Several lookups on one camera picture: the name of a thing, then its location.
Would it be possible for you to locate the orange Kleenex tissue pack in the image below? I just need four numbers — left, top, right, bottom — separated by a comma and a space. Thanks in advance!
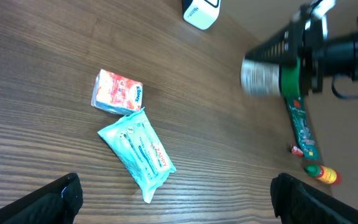
91, 69, 143, 115

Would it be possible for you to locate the red coffee sachet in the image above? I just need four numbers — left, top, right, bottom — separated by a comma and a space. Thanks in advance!
289, 145, 304, 157

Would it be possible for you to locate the white barcode scanner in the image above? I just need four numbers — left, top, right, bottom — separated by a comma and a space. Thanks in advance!
181, 0, 221, 30

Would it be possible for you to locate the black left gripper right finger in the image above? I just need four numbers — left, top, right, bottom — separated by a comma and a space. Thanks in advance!
270, 173, 358, 224

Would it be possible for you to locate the green 3M gloves packet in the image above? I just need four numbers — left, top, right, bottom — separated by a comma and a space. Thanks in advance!
285, 97, 319, 160

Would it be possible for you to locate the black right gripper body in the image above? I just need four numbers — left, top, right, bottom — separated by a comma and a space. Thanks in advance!
292, 4, 328, 95

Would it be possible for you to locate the mint toilet tissue packet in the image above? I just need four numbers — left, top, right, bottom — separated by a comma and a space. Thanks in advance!
98, 108, 177, 203

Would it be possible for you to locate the green lid white jar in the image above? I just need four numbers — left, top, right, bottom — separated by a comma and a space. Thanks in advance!
240, 59, 301, 98

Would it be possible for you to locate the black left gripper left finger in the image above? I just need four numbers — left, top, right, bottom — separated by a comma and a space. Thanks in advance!
0, 173, 83, 224

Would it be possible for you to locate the orange sauce bottle green cap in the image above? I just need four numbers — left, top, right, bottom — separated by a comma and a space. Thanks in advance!
305, 164, 341, 185

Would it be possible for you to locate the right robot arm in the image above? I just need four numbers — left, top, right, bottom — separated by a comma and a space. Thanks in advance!
240, 1, 358, 98

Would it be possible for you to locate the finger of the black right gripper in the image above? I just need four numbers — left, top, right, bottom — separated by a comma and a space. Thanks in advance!
245, 23, 299, 66

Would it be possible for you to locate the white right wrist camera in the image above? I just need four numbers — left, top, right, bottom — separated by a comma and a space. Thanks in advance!
305, 0, 336, 39

